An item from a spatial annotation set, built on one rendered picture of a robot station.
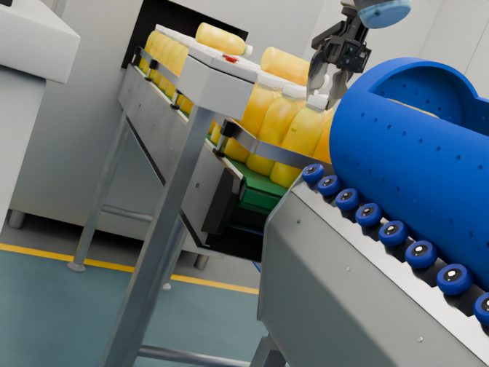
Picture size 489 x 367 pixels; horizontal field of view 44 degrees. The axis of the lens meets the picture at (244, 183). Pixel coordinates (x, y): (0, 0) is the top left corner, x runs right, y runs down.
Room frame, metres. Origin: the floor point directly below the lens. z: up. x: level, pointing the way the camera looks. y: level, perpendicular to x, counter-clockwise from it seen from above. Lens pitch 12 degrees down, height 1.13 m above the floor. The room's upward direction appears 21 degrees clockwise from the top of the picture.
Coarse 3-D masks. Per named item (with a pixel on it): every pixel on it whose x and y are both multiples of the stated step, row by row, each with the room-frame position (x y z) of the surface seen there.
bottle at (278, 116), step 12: (288, 96) 1.31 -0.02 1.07; (276, 108) 1.30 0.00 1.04; (288, 108) 1.30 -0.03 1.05; (264, 120) 1.31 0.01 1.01; (276, 120) 1.29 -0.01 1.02; (288, 120) 1.30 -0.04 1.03; (264, 132) 1.30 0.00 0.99; (276, 132) 1.29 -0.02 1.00; (276, 144) 1.29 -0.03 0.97; (252, 156) 1.31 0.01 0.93; (252, 168) 1.30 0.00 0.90; (264, 168) 1.29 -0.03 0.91
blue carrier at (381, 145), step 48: (384, 96) 1.13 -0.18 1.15; (432, 96) 1.16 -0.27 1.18; (336, 144) 1.07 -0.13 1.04; (384, 144) 0.93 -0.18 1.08; (432, 144) 0.84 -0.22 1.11; (480, 144) 0.77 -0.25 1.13; (384, 192) 0.93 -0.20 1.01; (432, 192) 0.81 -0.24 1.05; (480, 192) 0.73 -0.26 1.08; (432, 240) 0.83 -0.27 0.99; (480, 240) 0.72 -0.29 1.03
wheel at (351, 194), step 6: (342, 192) 1.05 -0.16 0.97; (348, 192) 1.04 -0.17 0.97; (354, 192) 1.03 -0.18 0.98; (336, 198) 1.04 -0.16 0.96; (342, 198) 1.03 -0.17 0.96; (348, 198) 1.02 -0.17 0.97; (354, 198) 1.02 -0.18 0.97; (360, 198) 1.02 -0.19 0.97; (336, 204) 1.03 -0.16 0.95; (342, 204) 1.02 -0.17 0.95; (348, 204) 1.01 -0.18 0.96; (354, 204) 1.01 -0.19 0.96
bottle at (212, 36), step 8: (200, 24) 2.13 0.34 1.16; (208, 24) 2.12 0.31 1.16; (200, 32) 2.11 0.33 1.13; (208, 32) 2.09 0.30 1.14; (216, 32) 2.11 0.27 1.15; (224, 32) 2.13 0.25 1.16; (200, 40) 2.09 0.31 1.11; (208, 40) 2.10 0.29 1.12; (216, 40) 2.10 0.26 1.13; (224, 40) 2.11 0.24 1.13; (232, 40) 2.13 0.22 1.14; (240, 40) 2.15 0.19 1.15; (216, 48) 2.13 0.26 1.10; (224, 48) 2.13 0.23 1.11; (232, 48) 2.13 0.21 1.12; (240, 48) 2.14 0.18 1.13
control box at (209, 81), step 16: (192, 48) 1.33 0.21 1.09; (192, 64) 1.29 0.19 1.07; (208, 64) 1.19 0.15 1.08; (224, 64) 1.18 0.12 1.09; (192, 80) 1.25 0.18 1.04; (208, 80) 1.18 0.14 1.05; (224, 80) 1.19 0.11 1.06; (240, 80) 1.20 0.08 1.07; (256, 80) 1.21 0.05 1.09; (192, 96) 1.21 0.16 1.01; (208, 96) 1.18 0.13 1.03; (224, 96) 1.19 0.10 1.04; (240, 96) 1.20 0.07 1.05; (224, 112) 1.20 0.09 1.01; (240, 112) 1.21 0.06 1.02
